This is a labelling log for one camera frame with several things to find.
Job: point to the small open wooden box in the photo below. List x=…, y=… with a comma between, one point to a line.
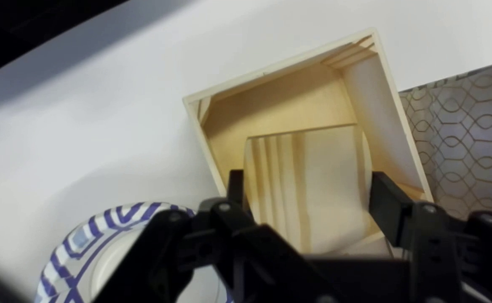
x=290, y=101

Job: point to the robot gripper right finger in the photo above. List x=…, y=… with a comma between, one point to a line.
x=449, y=257

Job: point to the robot gripper left finger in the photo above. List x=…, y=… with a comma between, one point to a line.
x=218, y=252

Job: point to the blue white paper bowl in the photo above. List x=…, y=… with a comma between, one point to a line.
x=71, y=246

